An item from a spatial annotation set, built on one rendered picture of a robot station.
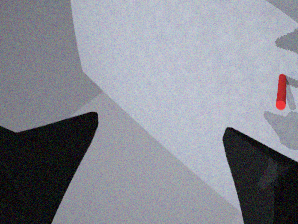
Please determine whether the red peg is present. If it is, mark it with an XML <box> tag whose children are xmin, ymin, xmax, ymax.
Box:
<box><xmin>275</xmin><ymin>73</ymin><xmax>286</xmax><ymax>109</ymax></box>

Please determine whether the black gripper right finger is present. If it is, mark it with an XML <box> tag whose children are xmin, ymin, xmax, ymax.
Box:
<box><xmin>222</xmin><ymin>127</ymin><xmax>298</xmax><ymax>224</ymax></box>

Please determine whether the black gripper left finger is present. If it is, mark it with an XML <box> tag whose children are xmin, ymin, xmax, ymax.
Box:
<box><xmin>0</xmin><ymin>112</ymin><xmax>98</xmax><ymax>224</ymax></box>

